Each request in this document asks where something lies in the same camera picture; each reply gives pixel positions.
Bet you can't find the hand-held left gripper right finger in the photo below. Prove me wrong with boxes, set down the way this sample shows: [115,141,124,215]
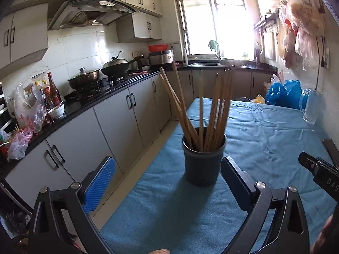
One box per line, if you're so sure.
[220,156,310,254]

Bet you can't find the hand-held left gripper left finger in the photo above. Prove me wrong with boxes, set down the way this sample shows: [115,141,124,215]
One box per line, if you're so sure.
[28,156,117,254]

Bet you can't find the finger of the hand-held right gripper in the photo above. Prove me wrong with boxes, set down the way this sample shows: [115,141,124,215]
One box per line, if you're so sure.
[298,152,339,199]

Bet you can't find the dark round utensil cup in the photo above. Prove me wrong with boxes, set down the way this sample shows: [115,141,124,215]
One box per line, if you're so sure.
[182,127,228,186]

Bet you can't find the bunch of wooden chopsticks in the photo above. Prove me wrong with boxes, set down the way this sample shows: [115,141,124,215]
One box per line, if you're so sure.
[159,61,237,152]

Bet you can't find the person's right hand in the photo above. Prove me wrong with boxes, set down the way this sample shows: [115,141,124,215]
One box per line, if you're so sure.
[310,214,335,254]

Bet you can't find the flat black rectangular case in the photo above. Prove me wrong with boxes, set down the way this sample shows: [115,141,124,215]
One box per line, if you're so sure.
[322,138,339,168]

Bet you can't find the blue towel table cloth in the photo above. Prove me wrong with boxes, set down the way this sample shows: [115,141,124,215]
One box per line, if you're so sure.
[101,97,339,254]

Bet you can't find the grey lower kitchen cabinets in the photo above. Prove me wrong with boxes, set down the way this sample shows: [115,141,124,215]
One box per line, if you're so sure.
[5,70,277,191]

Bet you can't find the clear glass mug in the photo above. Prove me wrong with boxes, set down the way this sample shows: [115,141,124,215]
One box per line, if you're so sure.
[299,88,324,125]

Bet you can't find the white ceramic bowl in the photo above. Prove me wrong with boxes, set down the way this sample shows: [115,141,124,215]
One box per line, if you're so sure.
[48,103,65,119]

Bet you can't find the black kitchen countertop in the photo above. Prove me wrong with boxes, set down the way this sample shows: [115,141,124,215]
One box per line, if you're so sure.
[0,61,277,175]

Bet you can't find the pink plastic bag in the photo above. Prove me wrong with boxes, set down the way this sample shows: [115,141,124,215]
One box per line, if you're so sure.
[7,131,33,160]

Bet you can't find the blue plastic bag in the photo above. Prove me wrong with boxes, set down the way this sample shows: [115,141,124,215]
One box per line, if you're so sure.
[265,79,309,110]

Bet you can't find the dark sauce bottle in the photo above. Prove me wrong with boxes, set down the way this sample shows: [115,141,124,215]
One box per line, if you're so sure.
[40,79,51,105]
[47,72,62,106]

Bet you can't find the black gas stove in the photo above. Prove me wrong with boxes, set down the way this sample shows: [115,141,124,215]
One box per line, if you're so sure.
[77,75,133,96]

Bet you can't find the clear red-printed plastic bag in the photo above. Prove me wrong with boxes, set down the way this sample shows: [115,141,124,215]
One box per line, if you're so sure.
[13,83,45,134]

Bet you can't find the dark pot with lid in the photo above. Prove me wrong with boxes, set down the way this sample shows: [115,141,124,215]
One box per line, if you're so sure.
[67,67,101,90]

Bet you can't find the white plastic bag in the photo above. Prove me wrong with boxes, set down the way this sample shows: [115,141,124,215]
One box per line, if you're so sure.
[263,74,285,90]

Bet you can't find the black wok with lid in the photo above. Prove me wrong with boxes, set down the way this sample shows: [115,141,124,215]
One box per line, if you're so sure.
[101,50,146,77]

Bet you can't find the steel sink faucet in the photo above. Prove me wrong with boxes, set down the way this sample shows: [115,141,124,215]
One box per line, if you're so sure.
[214,42,223,62]

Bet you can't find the steel rice cooker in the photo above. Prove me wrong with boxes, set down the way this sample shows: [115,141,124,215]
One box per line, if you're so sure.
[148,50,174,66]

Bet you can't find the hanging plastic bags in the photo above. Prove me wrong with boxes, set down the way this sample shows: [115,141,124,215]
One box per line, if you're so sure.
[277,0,326,70]

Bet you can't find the kitchen window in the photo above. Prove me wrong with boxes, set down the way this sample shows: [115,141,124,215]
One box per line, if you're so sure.
[172,0,261,60]

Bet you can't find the white upper kitchen cabinets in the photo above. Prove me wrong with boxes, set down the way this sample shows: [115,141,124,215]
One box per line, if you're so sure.
[0,0,163,70]

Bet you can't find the steel range hood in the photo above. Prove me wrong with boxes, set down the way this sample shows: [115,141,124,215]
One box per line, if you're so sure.
[48,0,139,31]

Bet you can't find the black power cable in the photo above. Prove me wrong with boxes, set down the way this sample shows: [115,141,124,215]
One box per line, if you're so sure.
[315,34,327,92]

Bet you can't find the metal wall rack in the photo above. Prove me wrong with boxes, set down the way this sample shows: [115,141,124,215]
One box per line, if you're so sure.
[254,12,280,32]

